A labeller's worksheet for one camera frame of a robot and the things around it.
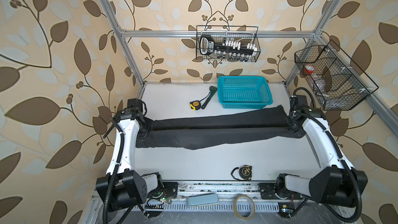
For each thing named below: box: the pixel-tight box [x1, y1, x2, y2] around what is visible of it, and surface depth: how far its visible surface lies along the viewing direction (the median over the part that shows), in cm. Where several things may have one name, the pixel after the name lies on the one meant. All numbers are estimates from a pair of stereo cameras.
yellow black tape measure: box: [189, 100, 202, 111], surface depth 107 cm
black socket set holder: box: [199, 34, 258, 62], surface depth 86 cm
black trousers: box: [135, 105, 306, 150], surface depth 88 cm
